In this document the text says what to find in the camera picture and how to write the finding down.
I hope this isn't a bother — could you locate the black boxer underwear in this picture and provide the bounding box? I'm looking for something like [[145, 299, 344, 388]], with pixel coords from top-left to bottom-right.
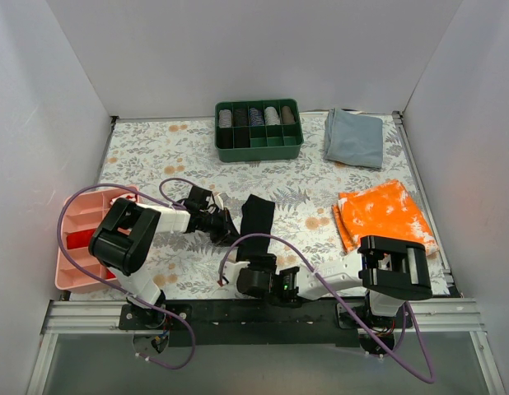
[[236, 194, 275, 261]]

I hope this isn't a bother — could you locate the orange white patterned cloth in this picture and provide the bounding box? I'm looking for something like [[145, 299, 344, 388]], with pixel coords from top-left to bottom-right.
[[332, 179, 439, 256]]

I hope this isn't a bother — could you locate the light blue cloth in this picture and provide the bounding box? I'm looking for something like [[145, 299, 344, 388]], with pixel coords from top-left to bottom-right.
[[324, 109, 383, 169]]

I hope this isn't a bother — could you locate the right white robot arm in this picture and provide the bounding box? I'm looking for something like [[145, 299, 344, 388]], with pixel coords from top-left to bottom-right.
[[225, 235, 432, 327]]

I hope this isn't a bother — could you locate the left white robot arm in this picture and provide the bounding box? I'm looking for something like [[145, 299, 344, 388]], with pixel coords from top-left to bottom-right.
[[88, 186, 240, 329]]

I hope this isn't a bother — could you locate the red white rolled cloth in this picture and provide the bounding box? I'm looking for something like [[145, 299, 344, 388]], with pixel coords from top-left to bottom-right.
[[122, 194, 137, 202]]

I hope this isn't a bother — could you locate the green compartment organizer box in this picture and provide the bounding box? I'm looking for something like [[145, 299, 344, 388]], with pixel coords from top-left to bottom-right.
[[214, 98, 304, 163]]

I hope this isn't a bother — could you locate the black speckled rolled sock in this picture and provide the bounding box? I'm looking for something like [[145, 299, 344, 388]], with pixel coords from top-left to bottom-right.
[[233, 108, 249, 127]]

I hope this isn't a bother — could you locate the blue patterned rolled sock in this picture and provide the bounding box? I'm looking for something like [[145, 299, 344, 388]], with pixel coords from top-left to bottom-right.
[[248, 107, 265, 127]]

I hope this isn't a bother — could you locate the brown rolled sock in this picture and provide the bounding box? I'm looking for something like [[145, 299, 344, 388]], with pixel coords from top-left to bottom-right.
[[281, 105, 296, 124]]

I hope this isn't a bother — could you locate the red rolled cloth middle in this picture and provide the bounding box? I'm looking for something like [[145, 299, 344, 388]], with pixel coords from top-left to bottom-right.
[[66, 229, 96, 249]]

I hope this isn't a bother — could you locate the pink compartment organizer tray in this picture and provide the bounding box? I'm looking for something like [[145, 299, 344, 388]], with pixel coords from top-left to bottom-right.
[[54, 185, 140, 294]]

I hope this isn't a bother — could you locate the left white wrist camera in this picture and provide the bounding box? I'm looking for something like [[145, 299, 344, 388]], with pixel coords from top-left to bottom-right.
[[212, 193, 225, 210]]

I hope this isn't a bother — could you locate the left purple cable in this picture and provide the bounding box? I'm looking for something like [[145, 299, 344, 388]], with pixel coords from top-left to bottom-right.
[[57, 178, 198, 369]]

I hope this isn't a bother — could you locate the aluminium frame rail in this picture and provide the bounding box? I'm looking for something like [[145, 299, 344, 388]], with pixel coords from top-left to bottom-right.
[[41, 298, 486, 335]]

